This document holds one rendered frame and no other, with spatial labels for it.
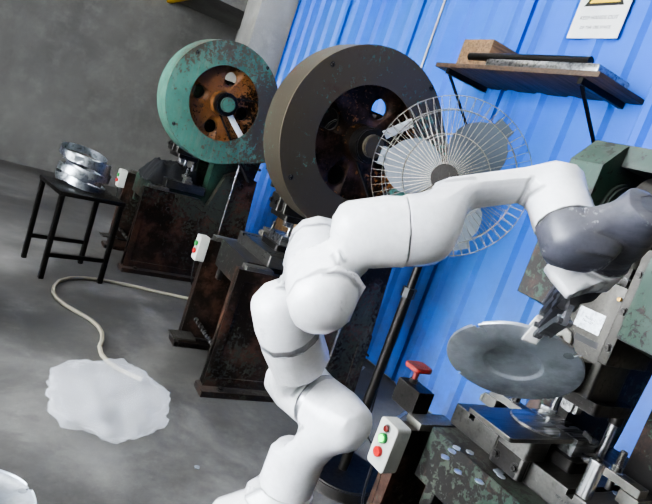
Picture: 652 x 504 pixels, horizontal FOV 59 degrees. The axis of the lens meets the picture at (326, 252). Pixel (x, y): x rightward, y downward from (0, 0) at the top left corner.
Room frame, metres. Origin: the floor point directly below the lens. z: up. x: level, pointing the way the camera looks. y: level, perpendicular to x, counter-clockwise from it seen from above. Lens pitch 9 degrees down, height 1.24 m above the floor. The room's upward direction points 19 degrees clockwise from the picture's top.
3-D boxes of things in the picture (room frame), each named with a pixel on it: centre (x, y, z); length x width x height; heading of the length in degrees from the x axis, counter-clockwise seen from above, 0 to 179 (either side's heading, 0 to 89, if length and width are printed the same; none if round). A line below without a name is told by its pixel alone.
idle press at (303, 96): (3.08, -0.08, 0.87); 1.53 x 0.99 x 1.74; 122
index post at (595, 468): (1.23, -0.73, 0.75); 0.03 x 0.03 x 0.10; 34
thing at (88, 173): (3.54, 1.58, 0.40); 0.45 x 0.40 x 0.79; 46
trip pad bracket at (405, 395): (1.58, -0.37, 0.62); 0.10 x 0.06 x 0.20; 34
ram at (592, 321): (1.42, -0.70, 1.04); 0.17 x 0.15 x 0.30; 124
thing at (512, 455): (1.35, -0.59, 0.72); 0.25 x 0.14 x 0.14; 124
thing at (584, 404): (1.45, -0.74, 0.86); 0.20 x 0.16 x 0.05; 34
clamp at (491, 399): (1.59, -0.64, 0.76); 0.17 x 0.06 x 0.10; 34
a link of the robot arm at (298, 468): (1.04, -0.10, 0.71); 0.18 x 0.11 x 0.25; 47
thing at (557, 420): (1.44, -0.73, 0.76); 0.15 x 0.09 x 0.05; 34
